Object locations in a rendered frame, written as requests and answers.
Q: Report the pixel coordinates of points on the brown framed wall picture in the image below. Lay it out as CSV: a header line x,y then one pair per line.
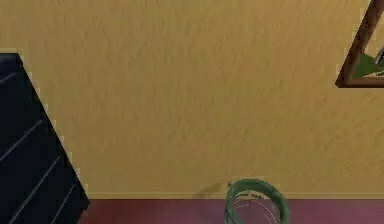
x,y
357,50

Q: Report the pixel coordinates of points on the black chest of drawers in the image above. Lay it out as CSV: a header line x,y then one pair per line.
x,y
26,150

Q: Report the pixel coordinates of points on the green round bin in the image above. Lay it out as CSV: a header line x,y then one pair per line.
x,y
258,190

